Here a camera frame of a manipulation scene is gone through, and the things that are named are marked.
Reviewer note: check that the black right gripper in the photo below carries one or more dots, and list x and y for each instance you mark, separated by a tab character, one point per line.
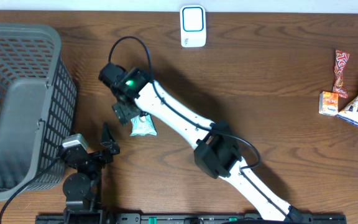
122	111

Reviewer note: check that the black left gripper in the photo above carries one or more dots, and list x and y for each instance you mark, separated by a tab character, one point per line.
109	145

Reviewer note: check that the teal wet wipes pack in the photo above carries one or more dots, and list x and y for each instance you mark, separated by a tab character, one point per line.
142	126

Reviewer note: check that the orange tissue pack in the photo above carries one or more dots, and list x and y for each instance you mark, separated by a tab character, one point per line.
328	103

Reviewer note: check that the red Top chocolate bar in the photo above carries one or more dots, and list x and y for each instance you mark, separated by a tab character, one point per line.
341	59

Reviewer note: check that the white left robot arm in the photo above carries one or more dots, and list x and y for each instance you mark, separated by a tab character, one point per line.
83	188

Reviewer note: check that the grey plastic shopping basket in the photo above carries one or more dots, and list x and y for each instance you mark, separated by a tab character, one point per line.
37	107

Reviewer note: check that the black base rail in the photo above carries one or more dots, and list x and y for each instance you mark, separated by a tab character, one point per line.
135	218

